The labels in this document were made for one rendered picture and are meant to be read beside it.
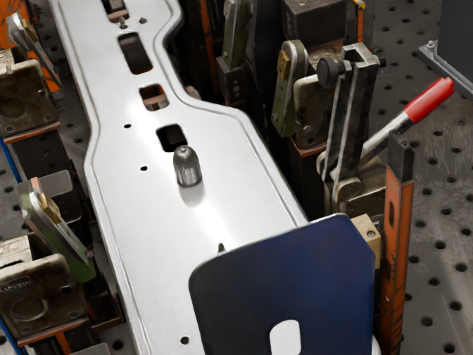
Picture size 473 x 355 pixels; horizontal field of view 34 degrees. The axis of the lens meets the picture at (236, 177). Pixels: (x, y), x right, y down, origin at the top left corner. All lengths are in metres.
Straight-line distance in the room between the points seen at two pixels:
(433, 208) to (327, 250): 0.84
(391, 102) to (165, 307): 0.77
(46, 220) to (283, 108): 0.33
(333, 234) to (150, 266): 0.44
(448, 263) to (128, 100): 0.53
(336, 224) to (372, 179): 0.41
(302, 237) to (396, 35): 1.21
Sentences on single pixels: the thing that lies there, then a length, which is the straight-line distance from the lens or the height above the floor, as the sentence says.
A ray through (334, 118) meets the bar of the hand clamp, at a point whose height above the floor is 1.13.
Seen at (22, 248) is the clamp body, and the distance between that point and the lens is 0.87.
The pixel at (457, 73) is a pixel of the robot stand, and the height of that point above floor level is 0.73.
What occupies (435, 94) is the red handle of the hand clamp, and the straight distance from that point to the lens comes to 0.82.
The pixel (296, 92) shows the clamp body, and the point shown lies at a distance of 0.95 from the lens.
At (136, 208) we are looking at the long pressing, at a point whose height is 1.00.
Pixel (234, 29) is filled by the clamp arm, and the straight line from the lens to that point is 1.06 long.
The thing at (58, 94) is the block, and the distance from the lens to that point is 1.60.
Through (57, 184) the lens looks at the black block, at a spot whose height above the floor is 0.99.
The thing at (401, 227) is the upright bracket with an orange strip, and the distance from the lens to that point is 0.75.
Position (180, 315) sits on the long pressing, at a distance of 0.82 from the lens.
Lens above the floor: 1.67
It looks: 46 degrees down
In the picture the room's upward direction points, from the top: 9 degrees counter-clockwise
